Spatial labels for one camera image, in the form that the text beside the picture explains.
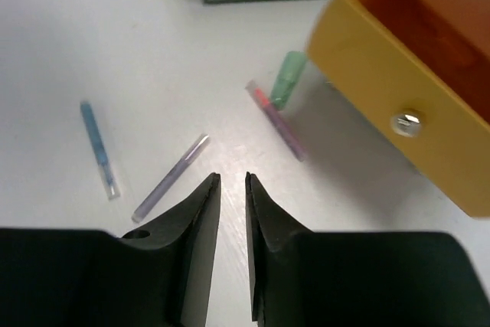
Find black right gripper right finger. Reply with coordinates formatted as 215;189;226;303
245;173;489;326

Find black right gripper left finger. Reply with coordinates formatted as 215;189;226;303
1;173;221;326

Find pink purple highlighter pen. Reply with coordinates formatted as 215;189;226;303
246;80;305;162

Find round drawer organizer box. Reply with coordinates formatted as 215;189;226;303
306;0;489;217

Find blue highlighter pen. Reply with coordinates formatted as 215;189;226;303
80;101;120;201

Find green highlighter cap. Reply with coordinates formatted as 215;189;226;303
269;51;308;110

